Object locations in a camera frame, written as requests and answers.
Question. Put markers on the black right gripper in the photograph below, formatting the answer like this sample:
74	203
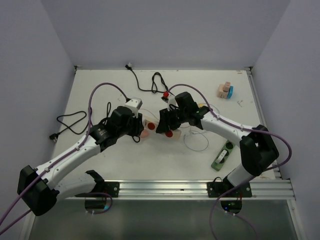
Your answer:
167	124

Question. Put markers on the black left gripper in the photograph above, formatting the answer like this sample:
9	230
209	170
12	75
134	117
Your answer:
138	125

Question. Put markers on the beige power strip red sockets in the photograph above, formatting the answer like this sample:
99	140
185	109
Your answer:
153	125

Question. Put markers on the green power strip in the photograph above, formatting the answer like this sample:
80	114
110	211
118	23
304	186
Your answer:
223	155

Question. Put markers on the pink USB charger cube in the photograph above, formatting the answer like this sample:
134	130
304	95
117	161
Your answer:
145	133

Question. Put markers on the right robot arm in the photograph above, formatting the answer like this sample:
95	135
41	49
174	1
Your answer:
257	148

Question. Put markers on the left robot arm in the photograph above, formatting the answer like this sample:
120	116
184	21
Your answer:
39	187

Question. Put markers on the beige cube socket adapter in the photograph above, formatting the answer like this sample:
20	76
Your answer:
221	93

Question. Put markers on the brown plug on adapter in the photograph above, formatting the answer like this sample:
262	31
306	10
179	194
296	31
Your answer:
226	86

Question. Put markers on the blue round adapter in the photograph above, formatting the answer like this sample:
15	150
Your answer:
230	92

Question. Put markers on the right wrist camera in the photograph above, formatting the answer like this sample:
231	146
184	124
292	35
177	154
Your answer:
169	99

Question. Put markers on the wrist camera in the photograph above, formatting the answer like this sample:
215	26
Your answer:
134	104
169	99

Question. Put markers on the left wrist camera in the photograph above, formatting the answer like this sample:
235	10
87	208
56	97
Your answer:
134	104

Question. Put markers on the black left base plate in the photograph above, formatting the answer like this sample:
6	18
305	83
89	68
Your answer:
111	188

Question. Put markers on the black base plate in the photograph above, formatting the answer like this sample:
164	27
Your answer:
216	189
111	188

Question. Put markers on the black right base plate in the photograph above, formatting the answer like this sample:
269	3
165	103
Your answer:
216	189

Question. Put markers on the aluminium front rail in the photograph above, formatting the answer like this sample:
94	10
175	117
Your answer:
174	189

